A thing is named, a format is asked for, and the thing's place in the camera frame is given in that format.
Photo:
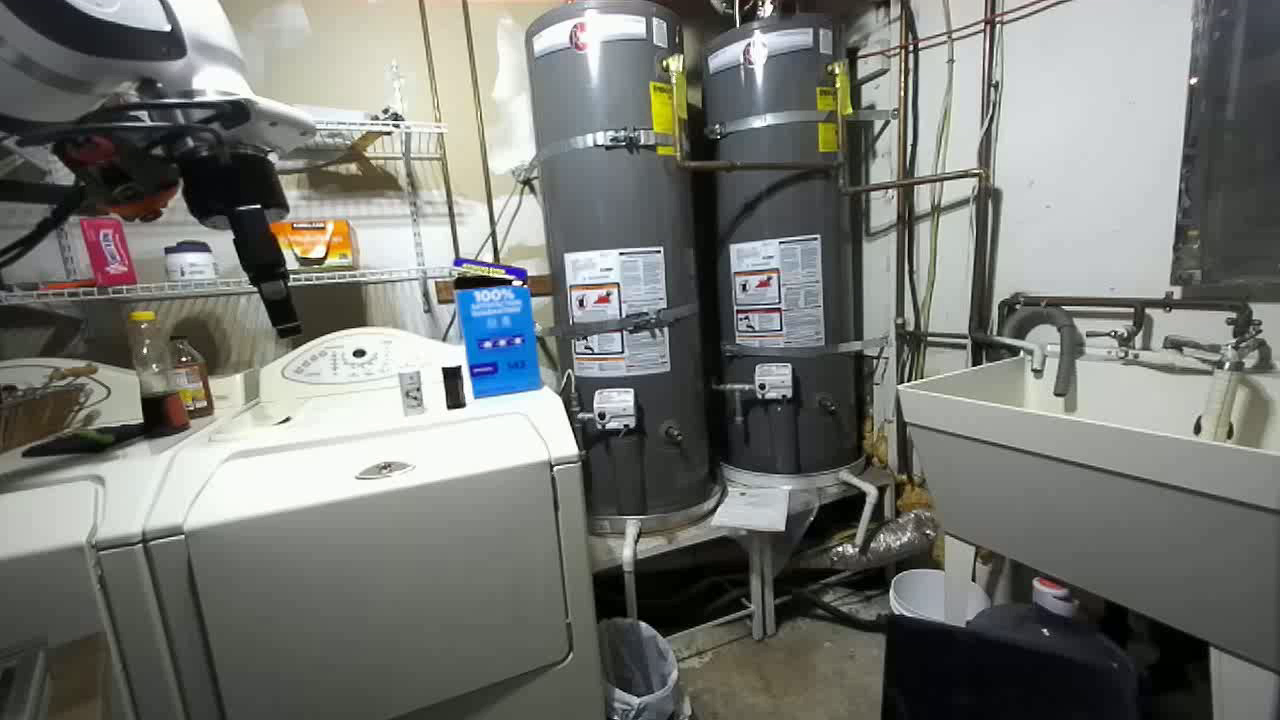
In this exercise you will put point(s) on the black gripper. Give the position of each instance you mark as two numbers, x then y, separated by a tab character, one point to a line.
247	198

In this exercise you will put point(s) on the white washing machine door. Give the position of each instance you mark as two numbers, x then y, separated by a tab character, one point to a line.
411	573

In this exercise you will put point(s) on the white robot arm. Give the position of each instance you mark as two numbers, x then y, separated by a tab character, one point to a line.
150	102

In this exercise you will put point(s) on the white right washing machine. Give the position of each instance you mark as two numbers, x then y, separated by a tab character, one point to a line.
343	384

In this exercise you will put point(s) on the white washing machine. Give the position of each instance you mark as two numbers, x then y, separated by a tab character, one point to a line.
343	384
79	606

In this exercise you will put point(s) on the white left washing machine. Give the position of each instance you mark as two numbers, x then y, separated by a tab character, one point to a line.
79	606

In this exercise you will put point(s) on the white jar on shelf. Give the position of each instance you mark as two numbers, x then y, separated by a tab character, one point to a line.
188	260

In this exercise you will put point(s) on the orange box on shelf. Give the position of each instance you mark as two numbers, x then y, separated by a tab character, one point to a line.
318	243

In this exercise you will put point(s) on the brown liquid bottle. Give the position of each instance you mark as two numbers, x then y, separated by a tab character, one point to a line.
154	368

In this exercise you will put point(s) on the wicker basket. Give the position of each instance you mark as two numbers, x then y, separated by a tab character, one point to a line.
41	401

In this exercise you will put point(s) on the blue detergent box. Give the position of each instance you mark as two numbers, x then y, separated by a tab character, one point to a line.
496	329

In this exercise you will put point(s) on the grey left water heater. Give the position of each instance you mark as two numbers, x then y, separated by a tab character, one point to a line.
622	248

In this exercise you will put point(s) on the grey water heater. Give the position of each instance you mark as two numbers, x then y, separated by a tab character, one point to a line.
622	248
781	253

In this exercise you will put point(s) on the grey right water heater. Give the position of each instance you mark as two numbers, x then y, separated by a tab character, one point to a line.
781	253

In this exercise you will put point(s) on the white lined trash bin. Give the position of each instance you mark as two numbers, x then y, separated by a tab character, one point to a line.
641	674

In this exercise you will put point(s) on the white bucket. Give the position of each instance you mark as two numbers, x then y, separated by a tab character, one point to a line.
931	593

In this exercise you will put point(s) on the dark jug white cap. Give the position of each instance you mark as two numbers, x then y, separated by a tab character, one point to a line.
1031	659

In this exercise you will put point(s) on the grey utility sink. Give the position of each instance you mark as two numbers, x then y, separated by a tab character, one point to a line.
1117	491

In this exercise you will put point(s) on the dark window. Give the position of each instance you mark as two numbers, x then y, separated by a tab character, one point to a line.
1230	164

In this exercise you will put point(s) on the metal sink faucet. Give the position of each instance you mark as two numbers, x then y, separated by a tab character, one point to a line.
1048	335

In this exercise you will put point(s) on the white wire shelf rack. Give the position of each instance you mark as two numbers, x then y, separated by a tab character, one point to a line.
401	149

